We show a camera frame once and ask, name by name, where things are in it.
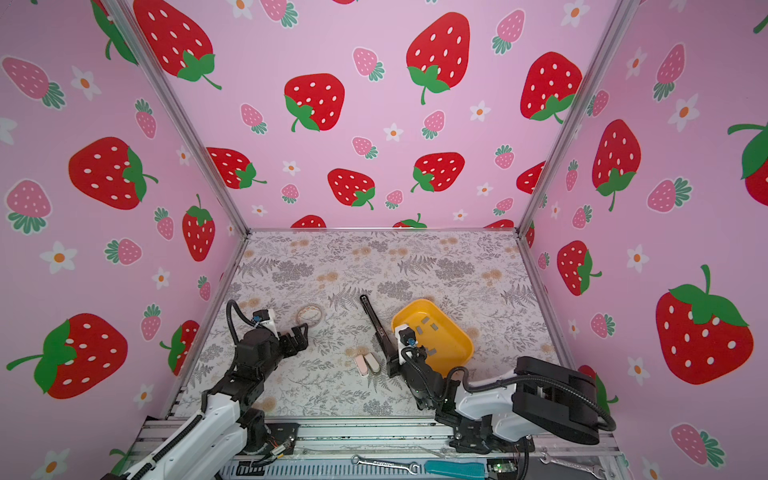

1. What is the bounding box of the yellow plastic tray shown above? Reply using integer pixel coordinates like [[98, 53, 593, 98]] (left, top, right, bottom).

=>
[[391, 299, 474, 376]]

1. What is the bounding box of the teal handled tool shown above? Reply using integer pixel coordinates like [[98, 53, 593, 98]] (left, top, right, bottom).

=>
[[424, 460, 487, 480]]

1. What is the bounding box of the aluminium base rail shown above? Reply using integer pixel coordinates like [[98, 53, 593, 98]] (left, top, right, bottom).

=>
[[126, 417, 632, 479]]

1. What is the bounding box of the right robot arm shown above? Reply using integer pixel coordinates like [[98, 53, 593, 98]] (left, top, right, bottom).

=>
[[377, 322, 617, 454]]

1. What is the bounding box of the clear tape roll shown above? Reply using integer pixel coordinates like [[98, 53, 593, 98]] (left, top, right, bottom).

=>
[[296, 303, 325, 328]]

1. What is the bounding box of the black stapler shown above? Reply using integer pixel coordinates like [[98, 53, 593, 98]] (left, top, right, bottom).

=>
[[359, 294, 397, 357]]

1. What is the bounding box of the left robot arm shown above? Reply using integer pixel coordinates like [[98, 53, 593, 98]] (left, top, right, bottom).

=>
[[103, 300, 309, 479]]

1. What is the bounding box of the silver wrench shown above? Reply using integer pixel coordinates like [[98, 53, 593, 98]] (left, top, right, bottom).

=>
[[351, 455, 421, 475], [540, 452, 606, 480]]

